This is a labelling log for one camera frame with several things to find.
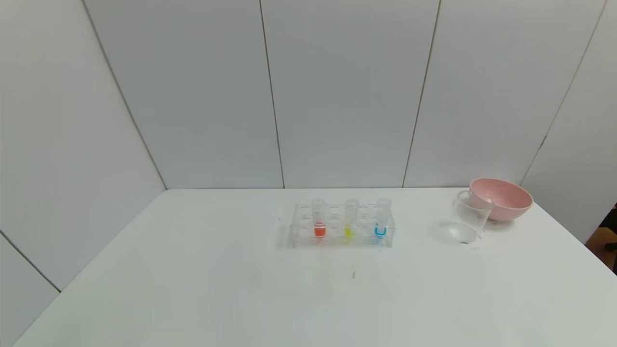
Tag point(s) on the test tube with yellow pigment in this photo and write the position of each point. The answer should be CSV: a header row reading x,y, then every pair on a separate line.
x,y
349,231

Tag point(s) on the test tube with blue pigment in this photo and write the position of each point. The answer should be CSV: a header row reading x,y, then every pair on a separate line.
x,y
381,231

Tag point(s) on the test tube with red pigment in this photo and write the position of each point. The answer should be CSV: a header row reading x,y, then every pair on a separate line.
x,y
319,230

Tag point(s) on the clear plastic test tube rack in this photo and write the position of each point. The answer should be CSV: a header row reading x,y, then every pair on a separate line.
x,y
337,226

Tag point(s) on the clear glass beaker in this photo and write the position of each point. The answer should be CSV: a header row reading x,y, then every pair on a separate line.
x,y
470,217

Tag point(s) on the pink plastic bowl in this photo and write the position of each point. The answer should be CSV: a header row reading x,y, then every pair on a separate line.
x,y
511,200

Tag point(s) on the dark background object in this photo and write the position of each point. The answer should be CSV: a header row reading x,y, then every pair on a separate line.
x,y
612,246

